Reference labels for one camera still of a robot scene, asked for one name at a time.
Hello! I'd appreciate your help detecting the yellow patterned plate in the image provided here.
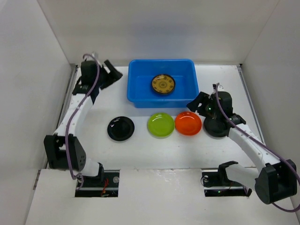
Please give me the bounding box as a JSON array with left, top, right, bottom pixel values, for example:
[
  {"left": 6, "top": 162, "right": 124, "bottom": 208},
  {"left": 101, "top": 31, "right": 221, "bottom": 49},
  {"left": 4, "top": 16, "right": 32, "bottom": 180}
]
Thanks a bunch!
[{"left": 151, "top": 74, "right": 176, "bottom": 95}]

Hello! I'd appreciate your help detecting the black plate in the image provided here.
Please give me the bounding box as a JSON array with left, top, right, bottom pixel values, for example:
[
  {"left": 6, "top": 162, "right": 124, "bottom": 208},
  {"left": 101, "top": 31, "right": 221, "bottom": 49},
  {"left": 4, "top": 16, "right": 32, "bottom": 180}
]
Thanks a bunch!
[
  {"left": 107, "top": 116, "right": 135, "bottom": 142},
  {"left": 204, "top": 118, "right": 229, "bottom": 138}
]

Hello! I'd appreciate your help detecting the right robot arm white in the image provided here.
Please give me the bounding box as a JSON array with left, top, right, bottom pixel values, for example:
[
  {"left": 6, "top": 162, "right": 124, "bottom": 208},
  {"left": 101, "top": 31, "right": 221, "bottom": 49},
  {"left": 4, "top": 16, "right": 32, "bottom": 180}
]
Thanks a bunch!
[{"left": 187, "top": 91, "right": 297, "bottom": 204}]

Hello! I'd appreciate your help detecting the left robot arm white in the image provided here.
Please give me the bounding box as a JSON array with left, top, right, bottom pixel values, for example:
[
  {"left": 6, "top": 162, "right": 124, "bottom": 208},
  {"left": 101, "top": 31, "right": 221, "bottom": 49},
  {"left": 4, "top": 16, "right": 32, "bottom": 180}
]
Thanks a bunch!
[{"left": 44, "top": 60, "right": 122, "bottom": 186}]

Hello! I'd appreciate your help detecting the orange plate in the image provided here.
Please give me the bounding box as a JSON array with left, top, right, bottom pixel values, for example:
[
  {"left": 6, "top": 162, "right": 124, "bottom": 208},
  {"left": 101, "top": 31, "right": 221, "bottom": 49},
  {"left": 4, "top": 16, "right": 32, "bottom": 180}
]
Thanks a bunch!
[{"left": 174, "top": 111, "right": 202, "bottom": 136}]

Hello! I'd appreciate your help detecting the green plate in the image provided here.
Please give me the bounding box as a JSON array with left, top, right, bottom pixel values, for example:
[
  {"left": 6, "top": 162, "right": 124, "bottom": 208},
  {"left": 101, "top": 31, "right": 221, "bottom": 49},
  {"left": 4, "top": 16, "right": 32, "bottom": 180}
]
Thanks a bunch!
[{"left": 147, "top": 112, "right": 175, "bottom": 138}]

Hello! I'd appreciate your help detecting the metal side rail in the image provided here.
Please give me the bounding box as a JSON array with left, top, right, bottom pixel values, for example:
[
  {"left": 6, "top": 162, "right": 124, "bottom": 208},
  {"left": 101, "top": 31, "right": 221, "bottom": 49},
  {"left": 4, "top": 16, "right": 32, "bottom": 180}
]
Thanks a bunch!
[{"left": 44, "top": 64, "right": 78, "bottom": 170}]

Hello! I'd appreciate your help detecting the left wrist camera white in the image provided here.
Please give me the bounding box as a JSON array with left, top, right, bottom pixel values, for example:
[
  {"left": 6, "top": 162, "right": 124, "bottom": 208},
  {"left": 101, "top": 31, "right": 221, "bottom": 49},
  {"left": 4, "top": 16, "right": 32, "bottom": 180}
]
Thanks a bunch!
[{"left": 91, "top": 52, "right": 99, "bottom": 62}]

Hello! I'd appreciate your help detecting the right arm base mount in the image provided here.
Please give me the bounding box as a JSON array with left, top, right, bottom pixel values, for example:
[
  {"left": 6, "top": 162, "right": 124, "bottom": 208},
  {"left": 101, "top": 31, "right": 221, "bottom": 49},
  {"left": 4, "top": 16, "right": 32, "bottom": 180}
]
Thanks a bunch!
[{"left": 200, "top": 169, "right": 252, "bottom": 197}]

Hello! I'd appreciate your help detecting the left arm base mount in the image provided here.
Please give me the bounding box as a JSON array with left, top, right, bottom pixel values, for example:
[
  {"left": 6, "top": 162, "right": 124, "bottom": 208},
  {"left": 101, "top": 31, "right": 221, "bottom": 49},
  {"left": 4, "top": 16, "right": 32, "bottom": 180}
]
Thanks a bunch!
[{"left": 75, "top": 170, "right": 120, "bottom": 198}]

